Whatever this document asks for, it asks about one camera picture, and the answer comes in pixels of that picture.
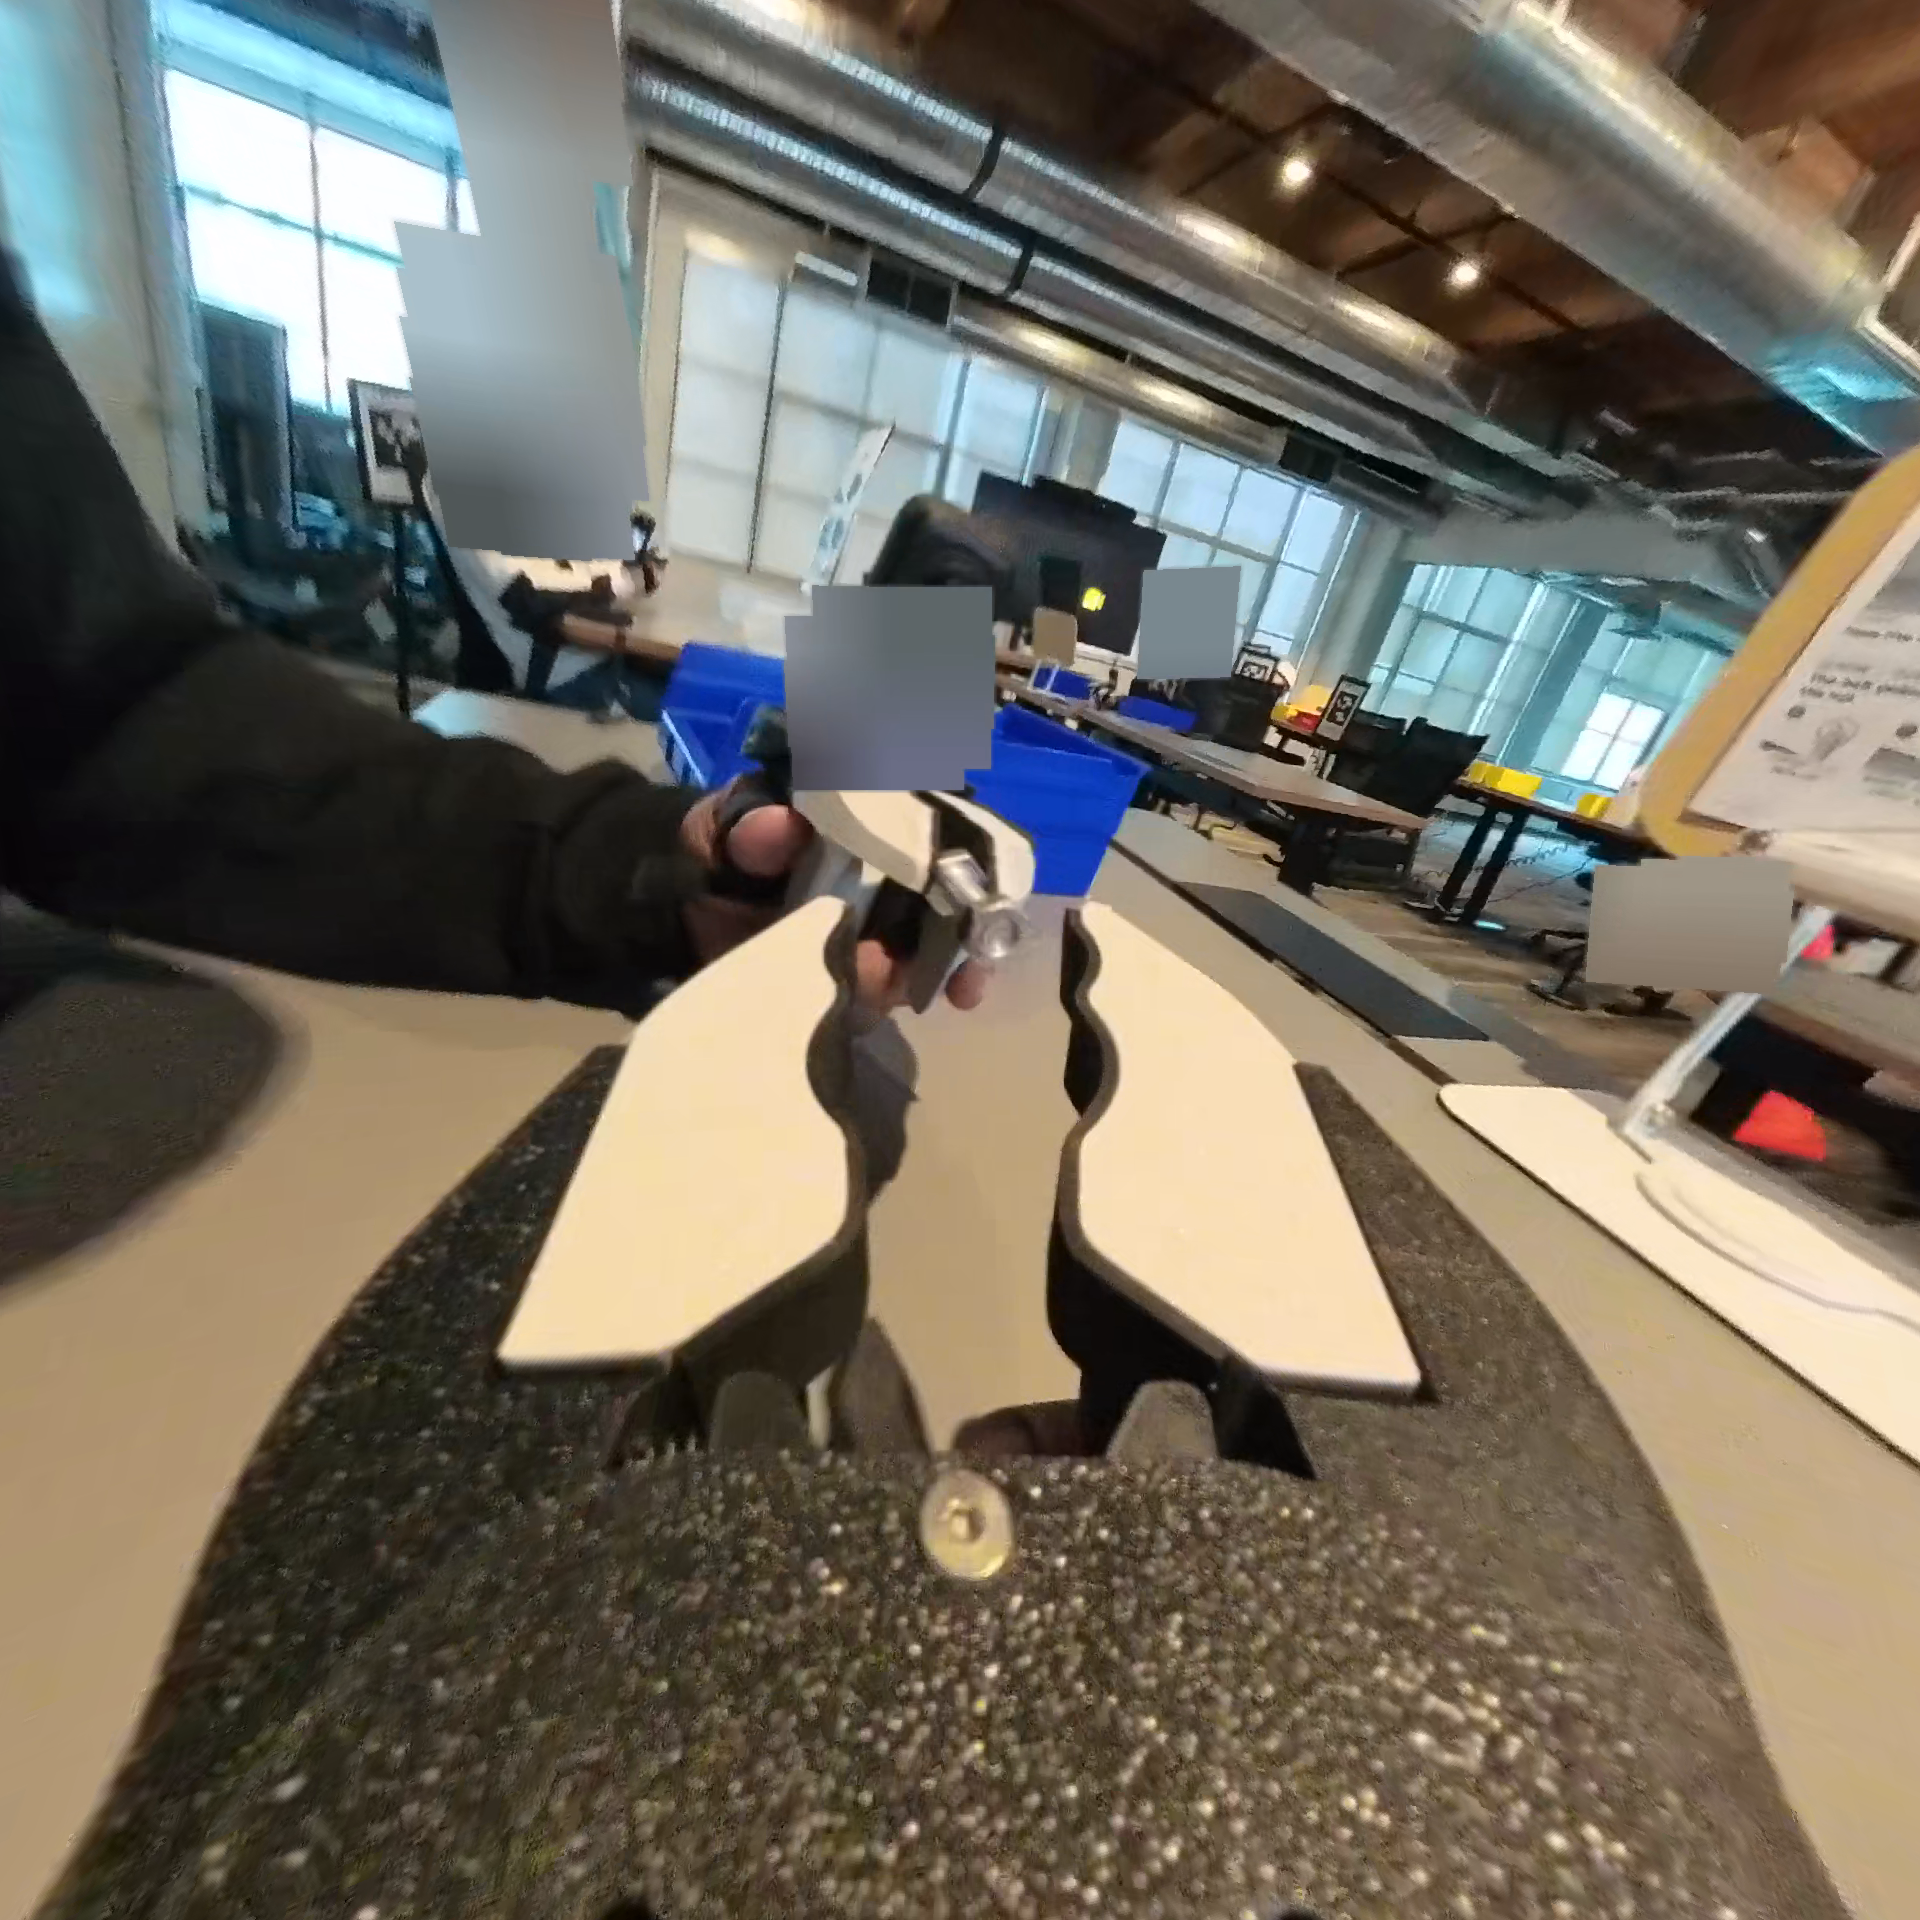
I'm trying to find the person's left hand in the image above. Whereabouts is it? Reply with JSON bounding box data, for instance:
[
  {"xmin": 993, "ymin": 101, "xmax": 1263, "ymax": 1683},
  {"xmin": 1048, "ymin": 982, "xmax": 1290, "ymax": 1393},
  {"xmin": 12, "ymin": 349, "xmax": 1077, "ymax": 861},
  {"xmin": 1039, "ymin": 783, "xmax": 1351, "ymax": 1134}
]
[{"xmin": 682, "ymin": 766, "xmax": 999, "ymax": 1014}]

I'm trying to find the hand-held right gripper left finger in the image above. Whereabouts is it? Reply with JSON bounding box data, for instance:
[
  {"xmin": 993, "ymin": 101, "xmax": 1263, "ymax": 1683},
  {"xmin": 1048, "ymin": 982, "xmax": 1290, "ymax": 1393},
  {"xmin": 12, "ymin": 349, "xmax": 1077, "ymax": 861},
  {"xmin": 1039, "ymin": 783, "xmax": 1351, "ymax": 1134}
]
[{"xmin": 502, "ymin": 895, "xmax": 879, "ymax": 1376}]

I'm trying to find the blue plastic storage bin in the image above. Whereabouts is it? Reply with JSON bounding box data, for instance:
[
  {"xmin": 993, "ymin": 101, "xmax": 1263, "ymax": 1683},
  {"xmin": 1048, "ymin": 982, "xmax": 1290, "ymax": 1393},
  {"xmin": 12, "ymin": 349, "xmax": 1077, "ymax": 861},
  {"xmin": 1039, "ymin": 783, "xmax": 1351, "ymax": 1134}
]
[{"xmin": 665, "ymin": 636, "xmax": 1153, "ymax": 901}]

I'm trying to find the desk cable flap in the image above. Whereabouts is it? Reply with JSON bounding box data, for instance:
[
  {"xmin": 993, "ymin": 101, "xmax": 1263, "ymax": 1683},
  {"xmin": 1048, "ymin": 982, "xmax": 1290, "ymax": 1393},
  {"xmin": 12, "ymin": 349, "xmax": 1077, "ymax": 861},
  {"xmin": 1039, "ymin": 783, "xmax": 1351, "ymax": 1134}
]
[{"xmin": 1164, "ymin": 883, "xmax": 1495, "ymax": 1047}]

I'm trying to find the silver metal bolt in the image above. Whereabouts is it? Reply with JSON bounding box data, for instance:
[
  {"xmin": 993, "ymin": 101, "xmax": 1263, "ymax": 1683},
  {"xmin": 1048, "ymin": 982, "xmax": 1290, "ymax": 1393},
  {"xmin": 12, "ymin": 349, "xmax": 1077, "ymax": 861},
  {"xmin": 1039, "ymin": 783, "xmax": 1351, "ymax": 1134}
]
[{"xmin": 924, "ymin": 850, "xmax": 1026, "ymax": 1011}]

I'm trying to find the orange traffic cone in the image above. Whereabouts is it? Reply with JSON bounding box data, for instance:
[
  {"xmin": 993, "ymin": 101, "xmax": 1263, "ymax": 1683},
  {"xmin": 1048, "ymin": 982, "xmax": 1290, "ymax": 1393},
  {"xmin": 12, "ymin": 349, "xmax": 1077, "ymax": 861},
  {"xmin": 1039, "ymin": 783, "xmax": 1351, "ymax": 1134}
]
[{"xmin": 1738, "ymin": 1086, "xmax": 1836, "ymax": 1171}]

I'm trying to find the person's left forearm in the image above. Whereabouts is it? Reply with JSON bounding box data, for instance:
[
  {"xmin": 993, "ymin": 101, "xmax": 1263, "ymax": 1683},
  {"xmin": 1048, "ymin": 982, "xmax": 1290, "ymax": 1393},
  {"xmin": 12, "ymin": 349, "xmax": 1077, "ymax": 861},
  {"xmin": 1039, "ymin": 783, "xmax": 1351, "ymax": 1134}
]
[{"xmin": 0, "ymin": 240, "xmax": 722, "ymax": 1011}]

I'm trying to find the black monitor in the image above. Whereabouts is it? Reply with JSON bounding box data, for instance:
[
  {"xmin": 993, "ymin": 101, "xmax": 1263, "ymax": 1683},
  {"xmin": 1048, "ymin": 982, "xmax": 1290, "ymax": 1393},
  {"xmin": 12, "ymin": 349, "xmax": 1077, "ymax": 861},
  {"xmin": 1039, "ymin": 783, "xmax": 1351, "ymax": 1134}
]
[{"xmin": 966, "ymin": 472, "xmax": 1171, "ymax": 650}]

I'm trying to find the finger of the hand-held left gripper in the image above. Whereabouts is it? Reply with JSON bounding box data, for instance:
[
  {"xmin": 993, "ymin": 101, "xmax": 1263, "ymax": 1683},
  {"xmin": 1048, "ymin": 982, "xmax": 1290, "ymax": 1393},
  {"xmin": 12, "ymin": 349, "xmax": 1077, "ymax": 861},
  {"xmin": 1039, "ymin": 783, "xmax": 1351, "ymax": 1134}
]
[
  {"xmin": 888, "ymin": 787, "xmax": 1040, "ymax": 908},
  {"xmin": 804, "ymin": 787, "xmax": 939, "ymax": 969}
]

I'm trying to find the wooden desk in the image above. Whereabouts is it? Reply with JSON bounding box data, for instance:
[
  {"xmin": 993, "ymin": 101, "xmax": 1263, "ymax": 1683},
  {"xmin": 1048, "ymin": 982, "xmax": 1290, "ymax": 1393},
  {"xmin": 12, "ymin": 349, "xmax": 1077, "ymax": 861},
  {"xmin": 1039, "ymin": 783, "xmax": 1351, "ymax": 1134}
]
[{"xmin": 1091, "ymin": 700, "xmax": 1435, "ymax": 895}]

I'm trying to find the metal ventilation duct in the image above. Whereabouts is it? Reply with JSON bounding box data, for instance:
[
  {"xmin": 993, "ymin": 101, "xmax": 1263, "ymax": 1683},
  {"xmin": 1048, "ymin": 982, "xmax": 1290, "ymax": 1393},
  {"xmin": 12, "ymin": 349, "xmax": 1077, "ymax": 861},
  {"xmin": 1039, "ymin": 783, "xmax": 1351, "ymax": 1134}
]
[{"xmin": 625, "ymin": 0, "xmax": 1920, "ymax": 459}]

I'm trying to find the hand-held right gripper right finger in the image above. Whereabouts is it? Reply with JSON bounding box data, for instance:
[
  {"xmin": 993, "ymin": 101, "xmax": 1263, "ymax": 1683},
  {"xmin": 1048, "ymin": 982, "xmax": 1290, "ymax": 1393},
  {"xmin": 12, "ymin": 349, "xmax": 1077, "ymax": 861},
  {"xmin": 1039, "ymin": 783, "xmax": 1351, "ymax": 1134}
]
[{"xmin": 1048, "ymin": 901, "xmax": 1425, "ymax": 1400}]

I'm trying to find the framed black-white marker sign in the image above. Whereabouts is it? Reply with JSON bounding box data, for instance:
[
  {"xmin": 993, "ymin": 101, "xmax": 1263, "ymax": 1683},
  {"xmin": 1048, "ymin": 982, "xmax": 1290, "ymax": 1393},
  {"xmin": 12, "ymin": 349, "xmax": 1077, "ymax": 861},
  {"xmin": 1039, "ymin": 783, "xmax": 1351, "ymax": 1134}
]
[{"xmin": 348, "ymin": 379, "xmax": 426, "ymax": 516}]

